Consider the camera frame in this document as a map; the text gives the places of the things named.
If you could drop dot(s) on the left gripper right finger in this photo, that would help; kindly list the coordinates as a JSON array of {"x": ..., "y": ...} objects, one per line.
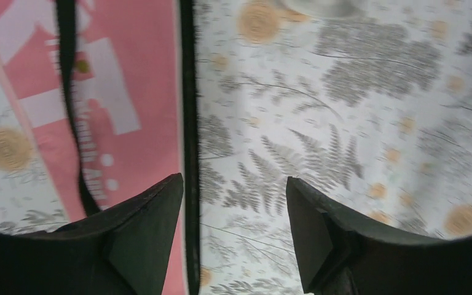
[{"x": 341, "y": 251}]

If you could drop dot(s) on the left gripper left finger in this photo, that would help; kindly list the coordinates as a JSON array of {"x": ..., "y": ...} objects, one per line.
[{"x": 122, "y": 250}]

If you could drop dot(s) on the pink racket bag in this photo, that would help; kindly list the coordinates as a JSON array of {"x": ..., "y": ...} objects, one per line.
[{"x": 90, "y": 100}]

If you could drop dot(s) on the black shuttlecock tube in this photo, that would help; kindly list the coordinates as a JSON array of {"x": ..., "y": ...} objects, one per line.
[{"x": 326, "y": 8}]

